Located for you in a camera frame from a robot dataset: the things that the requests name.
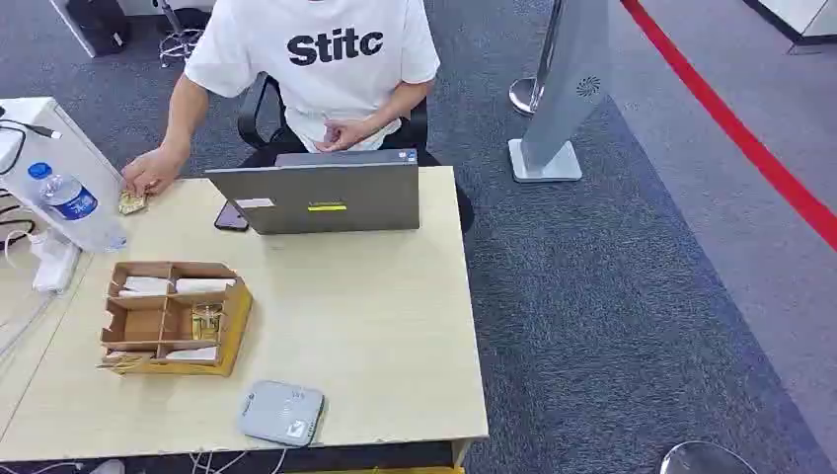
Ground black cable loop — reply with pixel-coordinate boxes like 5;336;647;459
0;188;38;247

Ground clear water bottle blue cap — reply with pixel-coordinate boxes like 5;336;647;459
27;162;130;255

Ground wooden card box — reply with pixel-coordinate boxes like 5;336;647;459
98;261;255;379

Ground red floor tape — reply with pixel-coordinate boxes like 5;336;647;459
619;0;837;254

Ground white power strip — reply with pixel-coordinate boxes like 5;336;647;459
31;232;81;295

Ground black smartphone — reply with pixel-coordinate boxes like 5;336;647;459
213;200;251;233

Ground black office chair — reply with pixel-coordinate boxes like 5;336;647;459
236;71;476;234

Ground grey laptop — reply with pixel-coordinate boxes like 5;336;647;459
204;148;421;236

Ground grey floor stand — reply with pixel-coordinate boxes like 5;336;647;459
507;0;613;184

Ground person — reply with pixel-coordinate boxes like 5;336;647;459
120;0;442;198

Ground gold card in box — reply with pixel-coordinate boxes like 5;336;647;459
190;302;224;343

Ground white card stack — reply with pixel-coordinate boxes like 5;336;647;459
174;277;237;295
164;347;219;363
117;276;173;299

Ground white side table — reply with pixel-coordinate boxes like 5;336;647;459
0;96;125;253

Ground white cables under desk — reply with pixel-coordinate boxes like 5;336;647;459
188;447;289;474

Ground chrome chair base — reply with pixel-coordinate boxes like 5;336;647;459
155;0;206;69

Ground pale card stack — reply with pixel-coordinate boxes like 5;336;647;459
98;351;156;371

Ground black cable with plug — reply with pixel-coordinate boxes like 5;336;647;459
0;119;64;177

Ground grey card reader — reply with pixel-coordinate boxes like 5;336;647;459
236;380;327;448

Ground person's left hand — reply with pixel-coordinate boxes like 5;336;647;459
313;118;379;154

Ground chrome stanchion post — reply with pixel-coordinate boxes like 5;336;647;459
508;0;565;118

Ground person's right hand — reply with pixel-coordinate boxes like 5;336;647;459
121;146;189;198

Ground chrome round base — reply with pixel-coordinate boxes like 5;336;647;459
658;440;760;474

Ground gold printed card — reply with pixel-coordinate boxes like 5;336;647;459
117;190;150;216

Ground black bag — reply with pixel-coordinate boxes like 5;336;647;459
65;0;131;57

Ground white cabinet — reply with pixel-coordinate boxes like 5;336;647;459
741;0;837;55

